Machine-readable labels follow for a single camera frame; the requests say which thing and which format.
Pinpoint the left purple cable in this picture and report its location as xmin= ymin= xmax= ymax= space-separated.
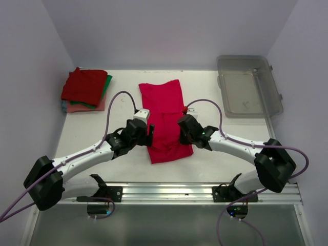
xmin=0 ymin=90 xmax=138 ymax=223

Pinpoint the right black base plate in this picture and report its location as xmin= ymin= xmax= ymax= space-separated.
xmin=212 ymin=184 xmax=256 ymax=202

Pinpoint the green folded shirt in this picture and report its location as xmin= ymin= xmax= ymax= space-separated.
xmin=69 ymin=75 xmax=112 ymax=110

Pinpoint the clear plastic bin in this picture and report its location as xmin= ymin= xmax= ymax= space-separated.
xmin=216 ymin=55 xmax=283 ymax=118

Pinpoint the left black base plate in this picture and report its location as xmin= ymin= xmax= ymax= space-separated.
xmin=76 ymin=186 xmax=124 ymax=203

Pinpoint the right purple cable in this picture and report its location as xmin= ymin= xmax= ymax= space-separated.
xmin=186 ymin=98 xmax=310 ymax=246

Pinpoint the crimson pink t shirt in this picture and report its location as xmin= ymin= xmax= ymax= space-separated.
xmin=139 ymin=79 xmax=193 ymax=164

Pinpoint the dark red folded shirt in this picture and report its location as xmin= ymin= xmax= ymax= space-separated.
xmin=61 ymin=67 xmax=108 ymax=106

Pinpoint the salmon pink folded shirt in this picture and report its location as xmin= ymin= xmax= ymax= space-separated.
xmin=67 ymin=98 xmax=106 ymax=113

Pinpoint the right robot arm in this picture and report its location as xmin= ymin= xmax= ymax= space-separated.
xmin=177 ymin=114 xmax=296 ymax=201

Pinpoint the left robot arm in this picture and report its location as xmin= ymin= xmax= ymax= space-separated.
xmin=24 ymin=119 xmax=155 ymax=211

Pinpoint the purple cable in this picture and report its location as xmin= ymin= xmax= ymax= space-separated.
xmin=186 ymin=98 xmax=310 ymax=246
xmin=0 ymin=90 xmax=138 ymax=223

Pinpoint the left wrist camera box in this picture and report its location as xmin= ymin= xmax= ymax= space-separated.
xmin=133 ymin=108 xmax=150 ymax=122

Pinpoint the light blue folded shirt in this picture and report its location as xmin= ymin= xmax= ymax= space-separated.
xmin=61 ymin=100 xmax=67 ymax=113

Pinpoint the aluminium mounting rail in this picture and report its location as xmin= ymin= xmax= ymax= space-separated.
xmin=61 ymin=181 xmax=303 ymax=206

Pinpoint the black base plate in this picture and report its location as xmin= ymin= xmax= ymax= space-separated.
xmin=76 ymin=186 xmax=124 ymax=203
xmin=212 ymin=184 xmax=256 ymax=202

